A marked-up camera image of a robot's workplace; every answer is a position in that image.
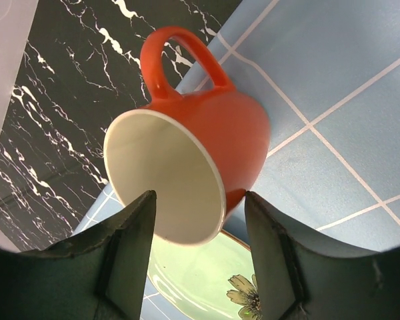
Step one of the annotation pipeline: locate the orange mug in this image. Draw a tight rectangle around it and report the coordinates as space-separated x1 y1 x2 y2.
103 27 271 246

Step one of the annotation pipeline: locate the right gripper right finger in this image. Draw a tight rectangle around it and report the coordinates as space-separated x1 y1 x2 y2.
245 192 400 319

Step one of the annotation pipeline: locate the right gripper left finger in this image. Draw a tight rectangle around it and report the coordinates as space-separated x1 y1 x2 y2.
0 190 157 319

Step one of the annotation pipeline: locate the green floral plate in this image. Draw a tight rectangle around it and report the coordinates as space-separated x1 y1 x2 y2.
147 231 263 319

